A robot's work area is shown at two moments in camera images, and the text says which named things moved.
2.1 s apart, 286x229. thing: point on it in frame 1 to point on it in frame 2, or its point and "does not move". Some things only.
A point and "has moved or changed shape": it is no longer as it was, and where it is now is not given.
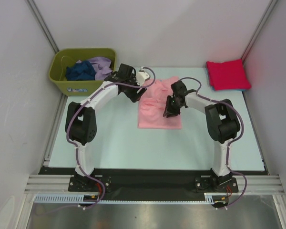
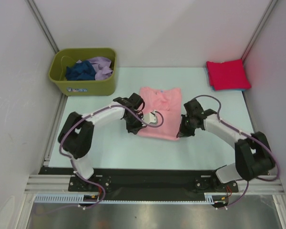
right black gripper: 169,110 to 182,132
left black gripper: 135,97 to 134,130
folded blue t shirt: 213,88 does not move
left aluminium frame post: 37,15 does not move
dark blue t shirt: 81,70 does not move
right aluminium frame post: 272,6 does not move
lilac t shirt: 101,66 does not move
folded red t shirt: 227,75 does not move
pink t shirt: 151,107 has moved or changed shape
